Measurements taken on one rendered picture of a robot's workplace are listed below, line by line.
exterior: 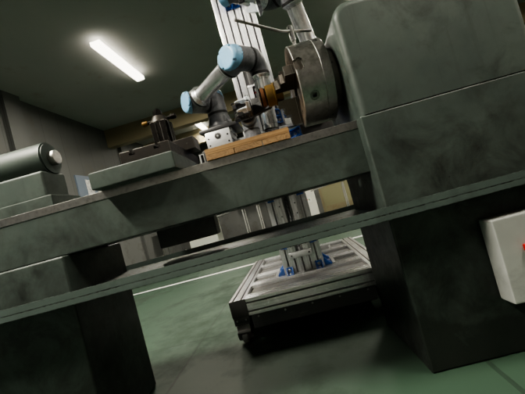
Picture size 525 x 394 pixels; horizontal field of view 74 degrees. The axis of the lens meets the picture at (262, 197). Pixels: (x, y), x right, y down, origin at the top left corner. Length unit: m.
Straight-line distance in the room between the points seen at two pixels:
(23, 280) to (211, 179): 0.74
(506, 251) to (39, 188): 1.63
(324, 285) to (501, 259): 0.87
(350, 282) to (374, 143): 0.87
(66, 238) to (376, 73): 1.21
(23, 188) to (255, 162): 0.92
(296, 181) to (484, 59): 0.72
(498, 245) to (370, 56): 0.71
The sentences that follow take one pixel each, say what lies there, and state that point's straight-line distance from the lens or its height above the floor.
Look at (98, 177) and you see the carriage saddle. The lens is 1.30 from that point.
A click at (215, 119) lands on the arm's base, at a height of 1.21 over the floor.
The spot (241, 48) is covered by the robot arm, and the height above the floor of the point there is 1.38.
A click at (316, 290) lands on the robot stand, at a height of 0.18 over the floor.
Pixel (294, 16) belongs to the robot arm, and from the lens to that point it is 2.04.
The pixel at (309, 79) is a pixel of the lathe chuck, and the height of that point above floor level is 1.05.
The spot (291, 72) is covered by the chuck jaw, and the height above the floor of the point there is 1.10.
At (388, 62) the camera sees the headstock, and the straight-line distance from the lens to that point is 1.30.
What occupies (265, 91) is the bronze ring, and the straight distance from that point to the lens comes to 1.41.
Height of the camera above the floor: 0.65
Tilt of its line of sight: 2 degrees up
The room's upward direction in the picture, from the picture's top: 15 degrees counter-clockwise
